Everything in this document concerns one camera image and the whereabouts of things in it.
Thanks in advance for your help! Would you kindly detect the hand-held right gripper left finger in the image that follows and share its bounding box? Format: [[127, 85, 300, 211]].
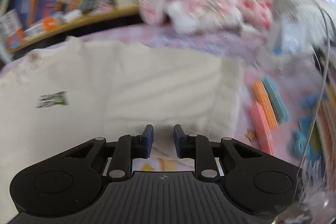
[[64, 124, 154, 183]]

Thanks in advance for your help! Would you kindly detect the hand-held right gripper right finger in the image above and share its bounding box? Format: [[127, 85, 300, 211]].
[[174, 124, 263, 183]]

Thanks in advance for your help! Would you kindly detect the cream white t-shirt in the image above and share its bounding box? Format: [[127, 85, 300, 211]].
[[0, 36, 243, 223]]

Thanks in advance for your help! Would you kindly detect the pink ribbed strip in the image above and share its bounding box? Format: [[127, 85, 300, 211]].
[[249, 101, 276, 156]]

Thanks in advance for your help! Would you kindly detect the teal ribbed strip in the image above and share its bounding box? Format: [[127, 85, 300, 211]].
[[262, 76, 289, 123]]

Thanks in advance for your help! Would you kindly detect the pink checkered tablecloth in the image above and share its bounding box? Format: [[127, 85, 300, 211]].
[[60, 23, 335, 188]]

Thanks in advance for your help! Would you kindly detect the wooden bookshelf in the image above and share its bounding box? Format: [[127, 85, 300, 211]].
[[0, 0, 147, 56]]

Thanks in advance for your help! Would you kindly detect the blue white orange carton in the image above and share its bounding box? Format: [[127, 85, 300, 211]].
[[0, 10, 24, 48]]

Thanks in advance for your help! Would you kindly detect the thin clear cable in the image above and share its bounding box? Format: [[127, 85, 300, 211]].
[[273, 0, 332, 188]]

